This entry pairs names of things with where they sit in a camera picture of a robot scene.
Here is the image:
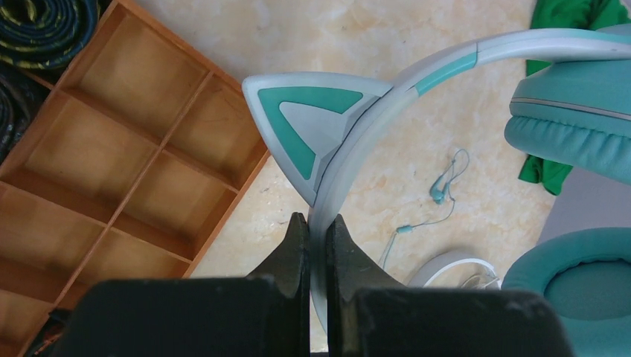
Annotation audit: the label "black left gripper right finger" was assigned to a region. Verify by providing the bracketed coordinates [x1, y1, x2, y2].
[325, 216, 574, 356]

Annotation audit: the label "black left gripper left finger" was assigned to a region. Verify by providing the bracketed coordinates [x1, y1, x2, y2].
[53, 213, 310, 356]

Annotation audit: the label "teal cat-ear headphones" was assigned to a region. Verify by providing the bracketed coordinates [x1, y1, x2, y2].
[242, 25, 630, 356]

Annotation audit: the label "white headphones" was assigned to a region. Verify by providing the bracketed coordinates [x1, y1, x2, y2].
[407, 250, 502, 289]

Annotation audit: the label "wooden compartment tray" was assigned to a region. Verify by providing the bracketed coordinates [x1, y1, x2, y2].
[1, 1, 268, 356]

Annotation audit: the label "black orange rolled item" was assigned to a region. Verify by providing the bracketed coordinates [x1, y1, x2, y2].
[24, 309, 71, 357]

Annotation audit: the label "dark rolled item middle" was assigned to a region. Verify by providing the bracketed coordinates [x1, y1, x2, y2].
[1, 63, 49, 163]

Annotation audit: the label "black yellow rolled item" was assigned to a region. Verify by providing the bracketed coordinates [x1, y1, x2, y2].
[1, 0, 109, 70]

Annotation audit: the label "green cloth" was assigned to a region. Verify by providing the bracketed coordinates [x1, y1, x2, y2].
[517, 0, 631, 197]

